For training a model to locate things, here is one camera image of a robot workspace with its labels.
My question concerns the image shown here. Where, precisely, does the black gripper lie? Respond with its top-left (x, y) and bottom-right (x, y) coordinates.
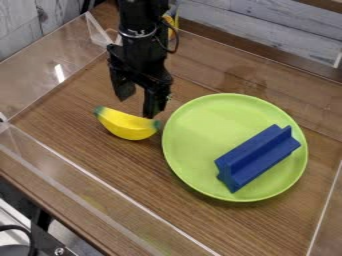
top-left (107, 31), bottom-right (174, 119)

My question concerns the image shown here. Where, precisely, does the yellow toy banana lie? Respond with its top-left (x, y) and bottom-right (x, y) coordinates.
top-left (94, 106), bottom-right (162, 140)

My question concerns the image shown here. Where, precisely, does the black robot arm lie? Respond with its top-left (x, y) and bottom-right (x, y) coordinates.
top-left (107, 0), bottom-right (179, 118)

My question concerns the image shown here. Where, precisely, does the green round plate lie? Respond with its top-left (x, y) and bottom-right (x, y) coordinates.
top-left (162, 93), bottom-right (309, 202)

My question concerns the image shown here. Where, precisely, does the yellow labelled tin can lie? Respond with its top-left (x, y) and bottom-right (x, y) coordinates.
top-left (163, 11), bottom-right (179, 40)

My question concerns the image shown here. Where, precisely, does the blue T-shaped block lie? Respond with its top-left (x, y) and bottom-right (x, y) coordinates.
top-left (214, 125), bottom-right (301, 193)

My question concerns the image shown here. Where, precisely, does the black cable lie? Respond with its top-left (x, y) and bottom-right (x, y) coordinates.
top-left (155, 18), bottom-right (181, 54)

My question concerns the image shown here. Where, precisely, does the clear acrylic tray wall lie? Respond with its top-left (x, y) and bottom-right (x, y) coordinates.
top-left (0, 7), bottom-right (342, 256)

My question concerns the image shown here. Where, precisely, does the black metal table bracket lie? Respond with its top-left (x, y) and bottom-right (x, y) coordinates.
top-left (31, 209), bottom-right (78, 256)

